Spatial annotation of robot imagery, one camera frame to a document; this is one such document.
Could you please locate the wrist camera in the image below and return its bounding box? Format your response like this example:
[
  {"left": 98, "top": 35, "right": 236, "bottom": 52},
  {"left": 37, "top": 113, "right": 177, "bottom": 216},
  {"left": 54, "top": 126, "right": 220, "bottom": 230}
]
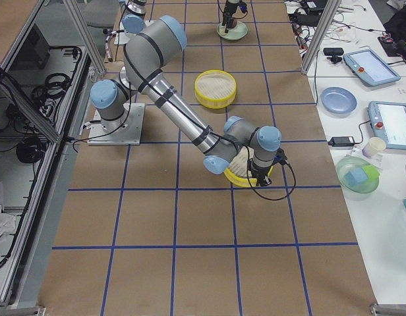
[
  {"left": 239, "top": 1, "right": 248, "bottom": 14},
  {"left": 274, "top": 148, "right": 288, "bottom": 165}
]

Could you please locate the aluminium frame post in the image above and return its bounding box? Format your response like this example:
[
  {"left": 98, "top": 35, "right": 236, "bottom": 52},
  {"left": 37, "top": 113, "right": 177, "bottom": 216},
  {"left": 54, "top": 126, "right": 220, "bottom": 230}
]
[{"left": 301, "top": 0, "right": 341, "bottom": 74}]

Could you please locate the white paper cup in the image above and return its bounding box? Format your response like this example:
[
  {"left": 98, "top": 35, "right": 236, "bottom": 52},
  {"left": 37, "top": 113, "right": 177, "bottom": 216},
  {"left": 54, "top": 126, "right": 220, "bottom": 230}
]
[{"left": 362, "top": 137, "right": 386, "bottom": 158}]

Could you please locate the blue teach pendant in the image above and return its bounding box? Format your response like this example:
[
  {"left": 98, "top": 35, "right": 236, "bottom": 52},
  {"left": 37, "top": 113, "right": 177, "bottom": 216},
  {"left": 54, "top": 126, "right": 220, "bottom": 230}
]
[
  {"left": 343, "top": 49, "right": 401, "bottom": 86},
  {"left": 368, "top": 101, "right": 406, "bottom": 150}
]

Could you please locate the blue plate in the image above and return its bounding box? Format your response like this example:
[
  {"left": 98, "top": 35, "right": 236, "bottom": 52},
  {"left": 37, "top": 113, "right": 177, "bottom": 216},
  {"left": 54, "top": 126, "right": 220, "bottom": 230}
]
[{"left": 320, "top": 87, "right": 357, "bottom": 115}]

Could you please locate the yellow steamer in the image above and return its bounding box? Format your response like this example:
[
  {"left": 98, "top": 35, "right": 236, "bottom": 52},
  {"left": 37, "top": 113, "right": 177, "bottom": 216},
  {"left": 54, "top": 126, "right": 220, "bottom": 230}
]
[
  {"left": 223, "top": 146, "right": 276, "bottom": 188},
  {"left": 194, "top": 70, "right": 237, "bottom": 109}
]

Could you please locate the mint green plate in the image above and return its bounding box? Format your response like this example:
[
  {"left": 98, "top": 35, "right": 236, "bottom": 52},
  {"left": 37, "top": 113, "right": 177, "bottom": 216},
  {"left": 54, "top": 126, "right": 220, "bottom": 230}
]
[{"left": 217, "top": 22, "right": 248, "bottom": 41}]

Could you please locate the green bowl with sponges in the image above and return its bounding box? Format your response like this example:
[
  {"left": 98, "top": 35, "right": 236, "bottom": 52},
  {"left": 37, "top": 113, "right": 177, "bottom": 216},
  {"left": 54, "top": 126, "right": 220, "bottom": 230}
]
[{"left": 336, "top": 156, "right": 380, "bottom": 194}]

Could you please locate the black power adapter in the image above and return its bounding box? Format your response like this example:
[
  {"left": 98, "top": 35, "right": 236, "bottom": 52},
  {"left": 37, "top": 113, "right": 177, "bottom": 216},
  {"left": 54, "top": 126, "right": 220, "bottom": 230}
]
[{"left": 328, "top": 136, "right": 355, "bottom": 147}]

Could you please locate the blue teach pendant far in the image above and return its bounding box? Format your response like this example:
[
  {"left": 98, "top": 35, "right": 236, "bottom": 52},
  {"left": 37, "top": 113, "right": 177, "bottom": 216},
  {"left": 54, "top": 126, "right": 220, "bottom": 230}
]
[{"left": 343, "top": 49, "right": 401, "bottom": 86}]

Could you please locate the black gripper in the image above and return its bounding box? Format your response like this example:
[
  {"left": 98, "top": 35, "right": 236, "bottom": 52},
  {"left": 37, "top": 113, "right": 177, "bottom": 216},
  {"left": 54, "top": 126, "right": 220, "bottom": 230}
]
[
  {"left": 247, "top": 166, "right": 273, "bottom": 186},
  {"left": 222, "top": 0, "right": 240, "bottom": 34}
]

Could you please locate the blue teach pendant near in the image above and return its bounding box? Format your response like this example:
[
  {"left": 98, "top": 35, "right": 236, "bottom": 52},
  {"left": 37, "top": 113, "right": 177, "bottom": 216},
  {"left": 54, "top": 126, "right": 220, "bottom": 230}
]
[{"left": 368, "top": 101, "right": 406, "bottom": 150}]

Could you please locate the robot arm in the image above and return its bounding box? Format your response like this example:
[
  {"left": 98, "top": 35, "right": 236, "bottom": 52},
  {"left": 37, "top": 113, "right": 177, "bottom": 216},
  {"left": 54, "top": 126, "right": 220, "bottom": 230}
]
[
  {"left": 90, "top": 14, "right": 286, "bottom": 186},
  {"left": 124, "top": 0, "right": 248, "bottom": 35}
]

